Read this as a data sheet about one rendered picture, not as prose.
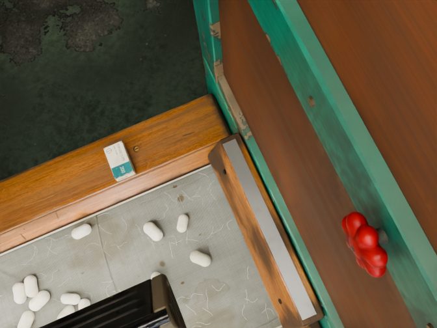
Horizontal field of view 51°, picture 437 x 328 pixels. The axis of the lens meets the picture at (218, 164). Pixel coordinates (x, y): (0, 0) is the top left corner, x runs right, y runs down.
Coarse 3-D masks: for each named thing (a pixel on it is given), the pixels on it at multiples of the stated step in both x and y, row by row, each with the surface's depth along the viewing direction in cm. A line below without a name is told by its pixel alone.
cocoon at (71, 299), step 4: (64, 296) 76; (68, 296) 76; (72, 296) 76; (76, 296) 76; (60, 300) 76; (64, 300) 76; (68, 300) 76; (72, 300) 76; (76, 300) 76; (72, 304) 76; (76, 304) 76
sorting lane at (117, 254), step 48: (192, 192) 81; (48, 240) 80; (96, 240) 80; (144, 240) 79; (192, 240) 79; (240, 240) 79; (0, 288) 78; (48, 288) 78; (96, 288) 78; (192, 288) 77; (240, 288) 77
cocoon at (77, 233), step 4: (84, 224) 79; (76, 228) 79; (80, 228) 78; (84, 228) 78; (88, 228) 79; (72, 232) 78; (76, 232) 78; (80, 232) 78; (84, 232) 78; (88, 232) 79; (72, 236) 79; (76, 236) 78; (80, 236) 79
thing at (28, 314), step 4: (24, 312) 76; (28, 312) 75; (32, 312) 76; (24, 316) 75; (28, 316) 75; (32, 316) 75; (20, 320) 75; (24, 320) 75; (28, 320) 75; (32, 320) 76; (20, 324) 75; (24, 324) 75; (28, 324) 75
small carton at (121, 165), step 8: (112, 144) 79; (120, 144) 79; (112, 152) 79; (120, 152) 79; (112, 160) 79; (120, 160) 79; (128, 160) 78; (112, 168) 78; (120, 168) 78; (128, 168) 78; (120, 176) 78; (128, 176) 79
